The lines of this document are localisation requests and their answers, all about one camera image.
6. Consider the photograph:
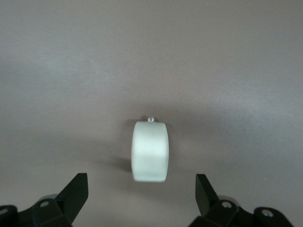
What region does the brown table cover mat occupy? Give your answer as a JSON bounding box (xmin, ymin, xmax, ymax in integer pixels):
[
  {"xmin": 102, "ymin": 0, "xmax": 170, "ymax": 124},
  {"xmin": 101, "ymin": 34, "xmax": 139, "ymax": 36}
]
[{"xmin": 0, "ymin": 0, "xmax": 303, "ymax": 227}]

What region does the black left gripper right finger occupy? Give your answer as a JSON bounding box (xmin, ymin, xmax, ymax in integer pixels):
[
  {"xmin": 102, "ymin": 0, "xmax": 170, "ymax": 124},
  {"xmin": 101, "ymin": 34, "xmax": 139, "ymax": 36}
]
[{"xmin": 189, "ymin": 174, "xmax": 294, "ymax": 227}]

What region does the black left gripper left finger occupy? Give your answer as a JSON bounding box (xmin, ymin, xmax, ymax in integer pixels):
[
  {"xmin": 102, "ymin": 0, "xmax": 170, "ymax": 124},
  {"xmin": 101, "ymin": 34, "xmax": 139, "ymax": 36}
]
[{"xmin": 0, "ymin": 173, "xmax": 89, "ymax": 227}]

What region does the white cylindrical bun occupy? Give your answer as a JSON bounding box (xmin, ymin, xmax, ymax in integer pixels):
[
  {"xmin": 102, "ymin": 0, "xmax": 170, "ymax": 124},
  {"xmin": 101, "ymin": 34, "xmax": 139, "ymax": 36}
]
[{"xmin": 131, "ymin": 117, "xmax": 170, "ymax": 183}]

